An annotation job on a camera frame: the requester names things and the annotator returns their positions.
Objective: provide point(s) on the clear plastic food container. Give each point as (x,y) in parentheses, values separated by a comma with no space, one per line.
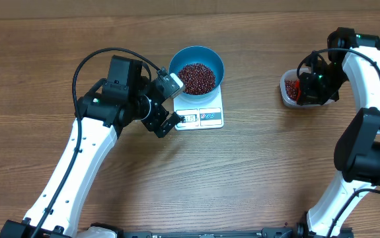
(288,102)

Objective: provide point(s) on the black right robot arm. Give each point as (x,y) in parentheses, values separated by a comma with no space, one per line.
(354,58)

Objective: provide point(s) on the teal plastic bowl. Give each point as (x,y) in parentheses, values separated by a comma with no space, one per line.
(199,54)

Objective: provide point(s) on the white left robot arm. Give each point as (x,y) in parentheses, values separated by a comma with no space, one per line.
(102,113)

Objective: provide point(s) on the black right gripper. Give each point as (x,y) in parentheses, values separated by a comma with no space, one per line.
(311,96)

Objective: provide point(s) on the orange scoop with blue handle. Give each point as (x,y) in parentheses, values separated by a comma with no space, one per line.
(297,90)

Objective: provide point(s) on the red beans in bowl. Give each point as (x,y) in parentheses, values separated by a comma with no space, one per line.
(198,79)

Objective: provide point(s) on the red adzuki beans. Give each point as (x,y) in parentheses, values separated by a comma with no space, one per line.
(289,88)

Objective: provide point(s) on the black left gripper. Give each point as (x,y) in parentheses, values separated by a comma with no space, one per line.
(154,123)

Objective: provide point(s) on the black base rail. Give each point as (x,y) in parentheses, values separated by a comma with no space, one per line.
(209,233)

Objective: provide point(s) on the white digital kitchen scale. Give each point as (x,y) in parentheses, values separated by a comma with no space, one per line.
(200,112)

